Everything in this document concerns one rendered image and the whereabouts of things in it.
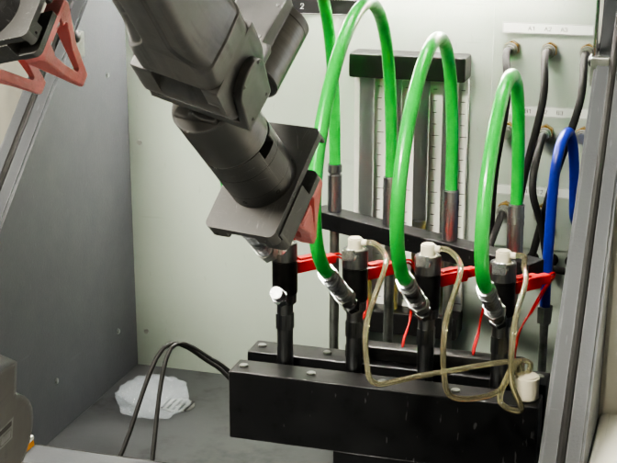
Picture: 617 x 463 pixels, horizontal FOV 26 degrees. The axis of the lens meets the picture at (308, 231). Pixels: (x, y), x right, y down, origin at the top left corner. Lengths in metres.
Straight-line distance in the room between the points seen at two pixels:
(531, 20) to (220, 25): 0.82
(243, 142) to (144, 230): 0.87
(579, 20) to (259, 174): 0.70
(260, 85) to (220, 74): 0.06
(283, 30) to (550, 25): 0.67
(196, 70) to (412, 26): 0.83
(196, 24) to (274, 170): 0.21
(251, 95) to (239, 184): 0.11
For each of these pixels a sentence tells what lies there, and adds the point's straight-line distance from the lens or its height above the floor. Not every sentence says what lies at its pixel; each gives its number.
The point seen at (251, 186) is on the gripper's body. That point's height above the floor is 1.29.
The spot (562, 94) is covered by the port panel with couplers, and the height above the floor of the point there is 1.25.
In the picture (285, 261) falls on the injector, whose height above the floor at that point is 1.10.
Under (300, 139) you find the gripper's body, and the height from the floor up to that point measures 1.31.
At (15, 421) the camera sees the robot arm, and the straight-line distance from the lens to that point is 0.75.
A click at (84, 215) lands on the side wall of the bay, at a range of 1.71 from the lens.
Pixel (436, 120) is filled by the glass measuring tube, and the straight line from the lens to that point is 1.67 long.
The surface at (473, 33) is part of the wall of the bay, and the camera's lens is 1.65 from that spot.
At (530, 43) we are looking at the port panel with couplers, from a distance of 1.64.
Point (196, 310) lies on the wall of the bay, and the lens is 1.85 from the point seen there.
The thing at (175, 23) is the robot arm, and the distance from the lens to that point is 0.82.
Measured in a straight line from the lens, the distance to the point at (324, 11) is 1.55.
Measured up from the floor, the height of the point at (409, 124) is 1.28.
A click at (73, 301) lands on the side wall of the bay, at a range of 1.70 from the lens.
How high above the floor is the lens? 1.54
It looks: 16 degrees down
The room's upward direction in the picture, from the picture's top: straight up
